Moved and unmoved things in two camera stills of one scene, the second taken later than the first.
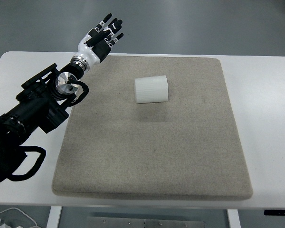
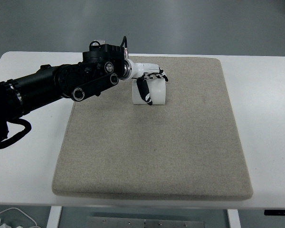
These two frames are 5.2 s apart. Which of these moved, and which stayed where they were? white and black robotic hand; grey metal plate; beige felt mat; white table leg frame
Moved: white and black robotic hand
Stayed: beige felt mat; white table leg frame; grey metal plate
